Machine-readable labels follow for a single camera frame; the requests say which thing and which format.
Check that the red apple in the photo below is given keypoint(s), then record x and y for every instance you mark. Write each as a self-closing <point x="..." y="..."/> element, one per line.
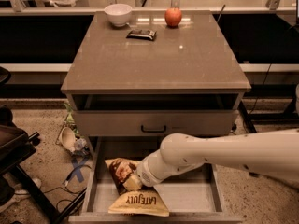
<point x="173" y="17"/>

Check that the grey top drawer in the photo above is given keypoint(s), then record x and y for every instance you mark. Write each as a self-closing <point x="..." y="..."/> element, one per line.
<point x="122" y="115"/>

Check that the brown yellow chip bag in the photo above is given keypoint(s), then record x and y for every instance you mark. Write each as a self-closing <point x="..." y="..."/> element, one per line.
<point x="134" y="197"/>

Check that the white bowl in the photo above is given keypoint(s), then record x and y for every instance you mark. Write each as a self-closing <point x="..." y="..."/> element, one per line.
<point x="118" y="14"/>

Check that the grey drawer cabinet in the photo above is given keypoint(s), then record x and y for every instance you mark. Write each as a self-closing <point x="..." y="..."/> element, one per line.
<point x="191" y="59"/>

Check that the white shoe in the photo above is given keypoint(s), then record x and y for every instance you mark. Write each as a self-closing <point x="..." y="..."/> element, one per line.
<point x="10" y="195"/>

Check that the black office chair left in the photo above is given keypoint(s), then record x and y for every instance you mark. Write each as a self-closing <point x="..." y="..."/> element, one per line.
<point x="15" y="147"/>

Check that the black snack bar wrapper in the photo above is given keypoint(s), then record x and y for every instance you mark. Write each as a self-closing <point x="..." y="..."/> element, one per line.
<point x="142" y="34"/>

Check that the grey open middle drawer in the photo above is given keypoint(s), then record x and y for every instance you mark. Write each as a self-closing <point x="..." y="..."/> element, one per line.
<point x="192" y="198"/>

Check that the black drawer handle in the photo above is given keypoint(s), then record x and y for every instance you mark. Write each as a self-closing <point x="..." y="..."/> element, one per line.
<point x="145" y="129"/>

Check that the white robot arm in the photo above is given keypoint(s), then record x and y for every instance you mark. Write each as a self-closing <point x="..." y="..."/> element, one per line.
<point x="273" y="154"/>

